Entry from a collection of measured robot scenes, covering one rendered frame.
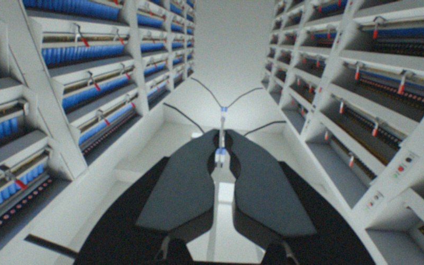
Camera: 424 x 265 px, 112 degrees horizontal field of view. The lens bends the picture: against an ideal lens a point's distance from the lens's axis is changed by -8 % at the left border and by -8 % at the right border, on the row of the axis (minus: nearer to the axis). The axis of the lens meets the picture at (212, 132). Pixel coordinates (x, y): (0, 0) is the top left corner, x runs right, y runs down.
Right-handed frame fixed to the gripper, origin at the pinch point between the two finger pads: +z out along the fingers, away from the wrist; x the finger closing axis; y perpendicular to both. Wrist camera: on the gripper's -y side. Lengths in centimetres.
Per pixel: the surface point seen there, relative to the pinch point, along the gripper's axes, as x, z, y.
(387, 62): 71, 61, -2
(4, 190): -68, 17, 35
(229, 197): 19, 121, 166
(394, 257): 70, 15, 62
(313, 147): 74, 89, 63
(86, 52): -65, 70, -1
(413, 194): 68, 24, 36
